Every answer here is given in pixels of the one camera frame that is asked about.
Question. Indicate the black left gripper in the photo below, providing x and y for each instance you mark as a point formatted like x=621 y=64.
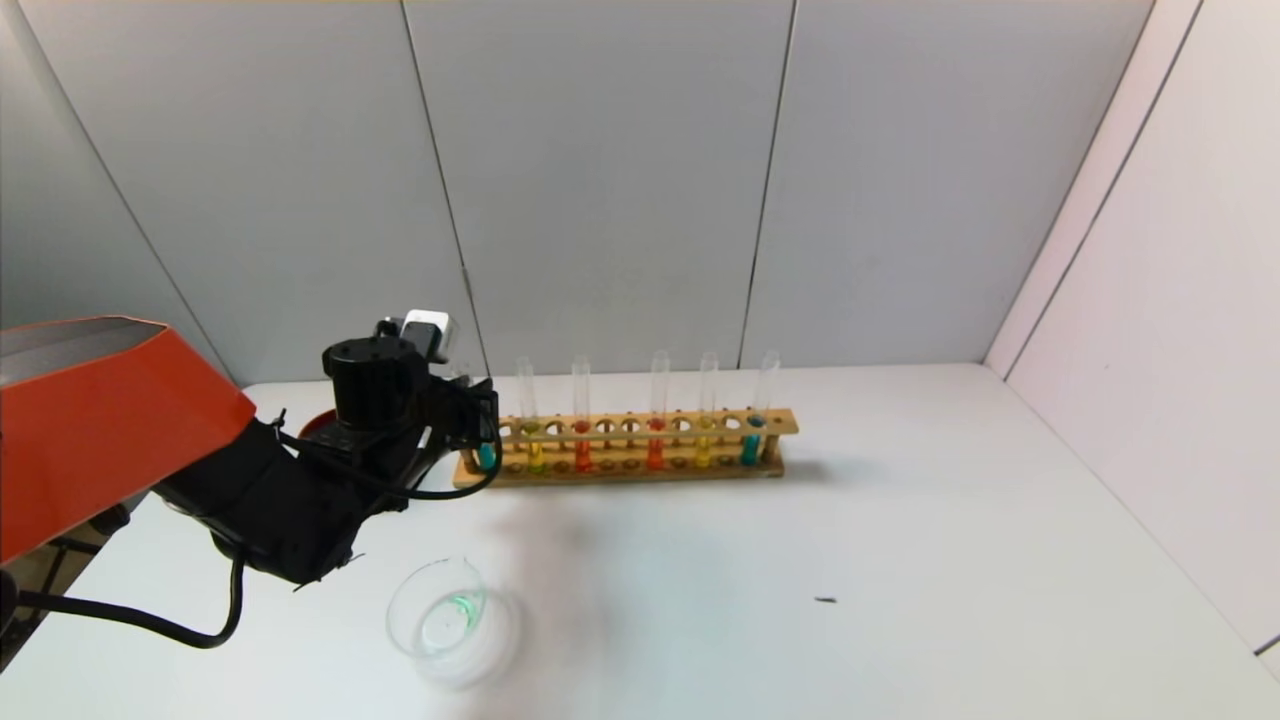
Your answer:
x=478 y=416

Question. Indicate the blue pigment test tube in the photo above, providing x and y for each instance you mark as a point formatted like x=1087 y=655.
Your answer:
x=487 y=458
x=749 y=450

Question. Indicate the yellow pigment test tube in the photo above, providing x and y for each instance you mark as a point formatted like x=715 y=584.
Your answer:
x=702 y=452
x=536 y=458

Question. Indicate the orange and black left arm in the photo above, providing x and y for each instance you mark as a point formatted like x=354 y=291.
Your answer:
x=110 y=420

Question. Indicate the orange pigment test tube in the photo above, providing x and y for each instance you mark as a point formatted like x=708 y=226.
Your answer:
x=655 y=453
x=582 y=455

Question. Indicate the wooden test tube rack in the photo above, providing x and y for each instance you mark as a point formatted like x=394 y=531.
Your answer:
x=620 y=470

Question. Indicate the red plastic cup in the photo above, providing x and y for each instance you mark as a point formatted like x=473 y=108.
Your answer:
x=315 y=425

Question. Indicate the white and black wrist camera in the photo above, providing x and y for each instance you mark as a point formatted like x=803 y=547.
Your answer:
x=428 y=330

